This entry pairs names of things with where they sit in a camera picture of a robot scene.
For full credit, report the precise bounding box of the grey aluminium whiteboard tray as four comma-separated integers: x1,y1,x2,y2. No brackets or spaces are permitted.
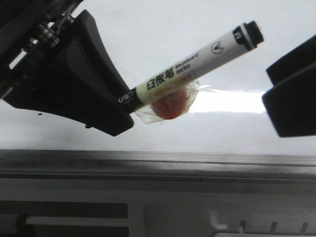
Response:
0,150,316,180

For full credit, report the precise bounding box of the white black whiteboard marker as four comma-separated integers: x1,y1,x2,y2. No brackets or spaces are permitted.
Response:
118,21,264,113

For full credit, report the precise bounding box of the white whiteboard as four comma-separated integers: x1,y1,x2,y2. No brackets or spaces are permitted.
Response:
0,0,316,156

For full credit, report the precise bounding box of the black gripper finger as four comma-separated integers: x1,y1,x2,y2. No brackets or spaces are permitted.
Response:
262,37,316,137

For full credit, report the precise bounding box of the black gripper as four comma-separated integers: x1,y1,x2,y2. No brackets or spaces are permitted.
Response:
0,0,134,136

